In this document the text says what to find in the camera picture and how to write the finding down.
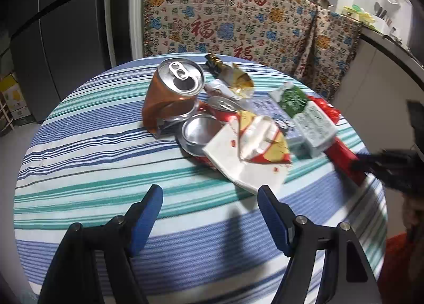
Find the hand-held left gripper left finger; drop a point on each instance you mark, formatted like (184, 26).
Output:
(149, 214)

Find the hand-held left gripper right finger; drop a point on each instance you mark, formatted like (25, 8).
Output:
(271, 214)

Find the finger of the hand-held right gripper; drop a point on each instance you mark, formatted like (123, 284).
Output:
(371, 162)

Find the long red wrapper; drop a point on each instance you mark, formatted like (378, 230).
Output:
(344, 158)

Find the dented orange drink can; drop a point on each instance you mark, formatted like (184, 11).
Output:
(159, 98)

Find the pale yellow snack wrapper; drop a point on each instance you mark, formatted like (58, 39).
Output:
(238, 80)

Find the white paper napkin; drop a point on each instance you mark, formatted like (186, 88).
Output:
(238, 168)

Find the pale green drink carton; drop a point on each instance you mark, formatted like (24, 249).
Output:
(314, 126)

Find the striped blue green tablecloth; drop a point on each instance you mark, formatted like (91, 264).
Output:
(99, 158)

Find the yellow red snack wrapper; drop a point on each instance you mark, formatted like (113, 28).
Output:
(261, 135)

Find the grey kitchen cabinet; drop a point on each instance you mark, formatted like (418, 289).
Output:
(384, 68)

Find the crushed red drink can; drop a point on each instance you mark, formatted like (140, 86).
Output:
(198, 133)

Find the orange red cloth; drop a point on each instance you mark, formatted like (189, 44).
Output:
(400, 267)

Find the green packet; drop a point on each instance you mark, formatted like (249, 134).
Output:
(291, 98)

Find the blue white drink carton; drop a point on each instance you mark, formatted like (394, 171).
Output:
(268, 108)

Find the printed patterned cloth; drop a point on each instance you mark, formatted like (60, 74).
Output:
(334, 45)
(215, 18)

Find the small white wrapper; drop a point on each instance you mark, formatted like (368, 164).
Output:
(218, 89)

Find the yellow green plastic containers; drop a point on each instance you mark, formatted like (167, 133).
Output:
(359, 14)

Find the kitchen utensils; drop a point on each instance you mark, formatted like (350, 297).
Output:
(382, 12)

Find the black gold wrapper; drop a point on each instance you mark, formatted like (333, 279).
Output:
(215, 62)

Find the cardboard box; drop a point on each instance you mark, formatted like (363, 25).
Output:
(13, 95)

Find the dark grey refrigerator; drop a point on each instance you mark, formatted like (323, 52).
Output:
(66, 42)

